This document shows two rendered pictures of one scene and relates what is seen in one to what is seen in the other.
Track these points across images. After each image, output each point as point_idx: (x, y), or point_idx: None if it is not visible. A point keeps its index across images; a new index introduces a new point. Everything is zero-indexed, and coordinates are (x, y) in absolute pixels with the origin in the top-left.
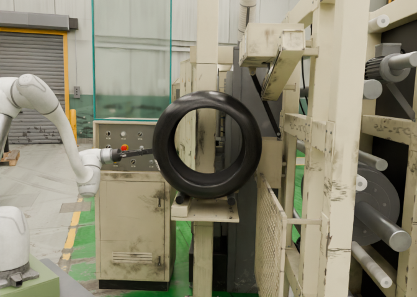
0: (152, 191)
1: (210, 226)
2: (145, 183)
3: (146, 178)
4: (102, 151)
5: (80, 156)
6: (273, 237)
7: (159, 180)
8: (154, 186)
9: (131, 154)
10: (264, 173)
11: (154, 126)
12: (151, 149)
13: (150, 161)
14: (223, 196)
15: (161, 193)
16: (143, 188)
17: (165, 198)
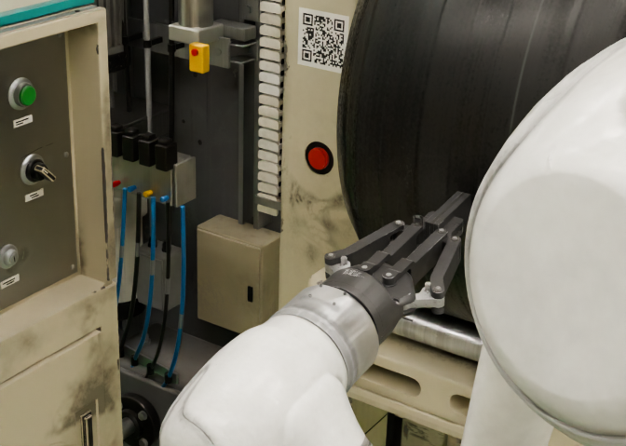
0: (60, 404)
1: (382, 417)
2: (26, 384)
3: (24, 357)
4: (338, 331)
5: (272, 431)
6: None
7: (77, 331)
8: (65, 372)
9: (450, 274)
10: None
11: (7, 49)
12: (463, 207)
13: (10, 255)
14: (272, 277)
15: (94, 391)
16: (20, 413)
17: (108, 403)
